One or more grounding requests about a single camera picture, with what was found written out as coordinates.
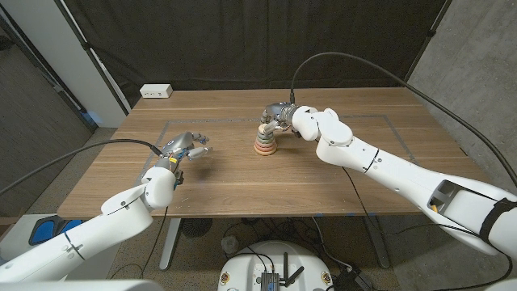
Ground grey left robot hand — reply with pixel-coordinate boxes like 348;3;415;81
153;131;214;171

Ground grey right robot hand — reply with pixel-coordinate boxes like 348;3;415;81
260;102;300;137

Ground white power strip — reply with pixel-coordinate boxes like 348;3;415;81
139;83;174;99

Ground white robot torso edge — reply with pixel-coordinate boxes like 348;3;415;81
0;279;165;291

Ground black backdrop stand pole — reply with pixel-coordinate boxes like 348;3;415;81
54;0;132;116
401;0;453;88

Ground grey round floor object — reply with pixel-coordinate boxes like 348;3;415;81
221;235;240;255

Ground black power adapter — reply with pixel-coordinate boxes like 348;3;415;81
333;266;375;291

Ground white table leg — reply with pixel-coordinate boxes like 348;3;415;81
159;217;183;271

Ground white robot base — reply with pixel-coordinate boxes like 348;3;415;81
217;241;335;291

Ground white foot pedal blue pads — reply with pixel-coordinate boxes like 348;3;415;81
0;213;120;280

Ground black backdrop curtain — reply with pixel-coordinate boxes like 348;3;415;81
62;0;452;109

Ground thin right arm wire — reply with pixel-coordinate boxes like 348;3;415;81
330;166;514;291

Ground grey table leg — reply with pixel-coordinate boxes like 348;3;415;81
364;216;391;270

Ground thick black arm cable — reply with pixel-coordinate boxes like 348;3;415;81
289;52;517;189
0;138;163;197

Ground black floor cable tangle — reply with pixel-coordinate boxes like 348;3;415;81
221;217;353;271

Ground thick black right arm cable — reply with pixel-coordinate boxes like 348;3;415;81
289;52;517;189

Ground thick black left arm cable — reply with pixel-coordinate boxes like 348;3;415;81
0;138;163;197

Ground black round floor fan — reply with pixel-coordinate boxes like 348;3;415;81
180;217;213;238

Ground black router with antennas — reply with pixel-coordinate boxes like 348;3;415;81
260;252;306;291

